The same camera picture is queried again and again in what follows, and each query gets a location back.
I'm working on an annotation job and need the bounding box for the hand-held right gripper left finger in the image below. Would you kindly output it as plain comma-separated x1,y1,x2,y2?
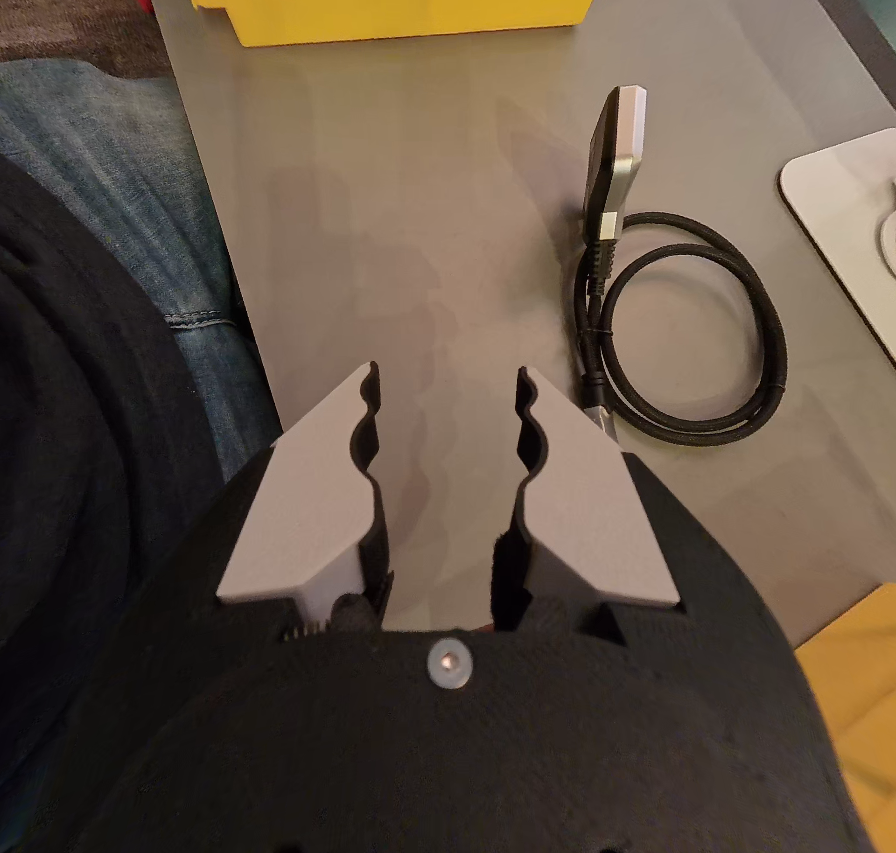
215,362,390,630

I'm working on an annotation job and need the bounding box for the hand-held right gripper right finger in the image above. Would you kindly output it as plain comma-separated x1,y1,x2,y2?
493,366,684,633

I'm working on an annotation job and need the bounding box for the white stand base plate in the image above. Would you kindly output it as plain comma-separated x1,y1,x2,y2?
779,128,896,364

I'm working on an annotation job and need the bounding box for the grey adapter with braided cable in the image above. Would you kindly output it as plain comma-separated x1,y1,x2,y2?
572,84,789,448

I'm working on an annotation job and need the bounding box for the person's blue jeans leg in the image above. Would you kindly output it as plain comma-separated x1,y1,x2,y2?
0,58,281,483

